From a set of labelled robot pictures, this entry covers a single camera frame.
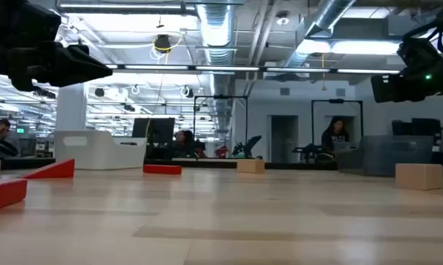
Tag red rectangular block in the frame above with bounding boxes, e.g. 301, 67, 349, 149
0, 177, 28, 213
21, 158, 76, 180
143, 163, 183, 176

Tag person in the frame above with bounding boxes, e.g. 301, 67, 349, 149
172, 129, 197, 158
0, 117, 21, 158
320, 116, 351, 152

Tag grey plastic bin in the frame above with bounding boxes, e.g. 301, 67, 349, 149
336, 135, 436, 177

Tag black computer monitor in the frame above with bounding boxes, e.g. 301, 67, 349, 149
131, 117, 176, 149

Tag silver ceiling air duct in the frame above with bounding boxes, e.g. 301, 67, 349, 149
196, 0, 238, 67

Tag overhead LED light bar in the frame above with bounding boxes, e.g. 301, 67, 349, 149
105, 63, 403, 75

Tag light wooden block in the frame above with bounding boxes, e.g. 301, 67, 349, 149
394, 163, 443, 191
236, 158, 266, 174

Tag white square pillar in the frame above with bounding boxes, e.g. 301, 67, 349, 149
55, 82, 89, 132

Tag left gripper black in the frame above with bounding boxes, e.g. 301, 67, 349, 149
0, 0, 114, 92

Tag white plastic bin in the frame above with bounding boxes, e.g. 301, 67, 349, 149
54, 130, 148, 171

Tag black aluminium table frame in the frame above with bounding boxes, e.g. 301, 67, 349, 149
0, 157, 443, 180

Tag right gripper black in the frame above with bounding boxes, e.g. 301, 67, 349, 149
370, 35, 443, 104

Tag yellow hanging cable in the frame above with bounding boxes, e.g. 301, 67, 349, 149
144, 35, 184, 138

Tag black background monitors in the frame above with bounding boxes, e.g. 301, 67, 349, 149
391, 117, 442, 137

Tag black rectangular stand frame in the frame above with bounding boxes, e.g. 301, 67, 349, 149
311, 98, 364, 148
193, 94, 249, 160

